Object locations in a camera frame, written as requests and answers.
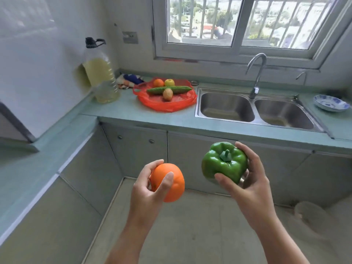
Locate person's right hand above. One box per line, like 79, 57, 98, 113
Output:
214, 142, 278, 231

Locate person's left hand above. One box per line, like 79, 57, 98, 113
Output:
129, 159, 174, 226

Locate green bell pepper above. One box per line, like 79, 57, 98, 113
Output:
201, 142, 249, 186

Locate red plastic bag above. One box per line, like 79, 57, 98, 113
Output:
133, 78, 198, 113

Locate green bitter gourd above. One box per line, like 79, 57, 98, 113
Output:
146, 85, 193, 95

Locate grey kitchen base cabinets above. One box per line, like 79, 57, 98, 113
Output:
0, 122, 352, 264

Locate white plastic trash bin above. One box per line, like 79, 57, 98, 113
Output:
289, 201, 341, 245

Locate stainless steel sink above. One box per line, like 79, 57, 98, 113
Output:
194, 87, 328, 133

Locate tall gooseneck metal faucet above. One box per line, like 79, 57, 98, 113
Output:
245, 53, 267, 100

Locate blue patterned white plate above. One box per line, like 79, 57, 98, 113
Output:
313, 95, 350, 113

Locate orange striped beige towel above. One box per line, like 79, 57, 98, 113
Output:
116, 74, 138, 90

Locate dark blue cloth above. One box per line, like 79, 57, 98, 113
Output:
123, 74, 145, 85

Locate clear cooking oil bottle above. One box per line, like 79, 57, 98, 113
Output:
82, 37, 121, 104

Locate white framed window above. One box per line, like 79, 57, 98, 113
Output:
151, 0, 352, 70

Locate grey wall socket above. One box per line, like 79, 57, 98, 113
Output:
122, 31, 139, 44

